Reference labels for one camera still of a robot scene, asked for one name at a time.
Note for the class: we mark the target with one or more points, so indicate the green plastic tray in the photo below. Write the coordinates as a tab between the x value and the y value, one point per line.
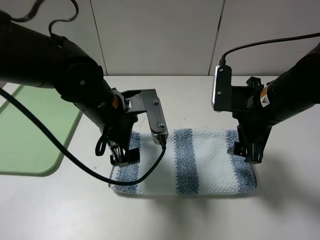
24	149

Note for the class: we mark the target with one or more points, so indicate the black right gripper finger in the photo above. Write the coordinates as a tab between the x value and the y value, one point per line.
255	152
237	149

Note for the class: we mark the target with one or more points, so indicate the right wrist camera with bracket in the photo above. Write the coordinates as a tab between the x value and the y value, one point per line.
225	92

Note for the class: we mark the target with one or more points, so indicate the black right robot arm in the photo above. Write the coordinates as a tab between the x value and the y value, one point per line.
259	107

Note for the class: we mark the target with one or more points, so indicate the blue white striped towel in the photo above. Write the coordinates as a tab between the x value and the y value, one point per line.
196	162

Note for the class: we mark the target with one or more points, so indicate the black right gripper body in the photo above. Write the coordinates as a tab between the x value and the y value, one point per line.
249	131

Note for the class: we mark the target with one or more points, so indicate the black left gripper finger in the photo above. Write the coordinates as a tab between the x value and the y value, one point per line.
133	156
118	157

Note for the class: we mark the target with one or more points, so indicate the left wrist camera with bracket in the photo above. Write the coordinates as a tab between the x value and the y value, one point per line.
147	101

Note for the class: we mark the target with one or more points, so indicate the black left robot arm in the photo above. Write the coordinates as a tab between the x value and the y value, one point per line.
31	58

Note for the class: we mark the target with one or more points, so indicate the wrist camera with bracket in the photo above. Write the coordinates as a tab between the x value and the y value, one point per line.
225	92
147	101

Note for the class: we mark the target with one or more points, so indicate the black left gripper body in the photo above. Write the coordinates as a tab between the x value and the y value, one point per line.
116	128

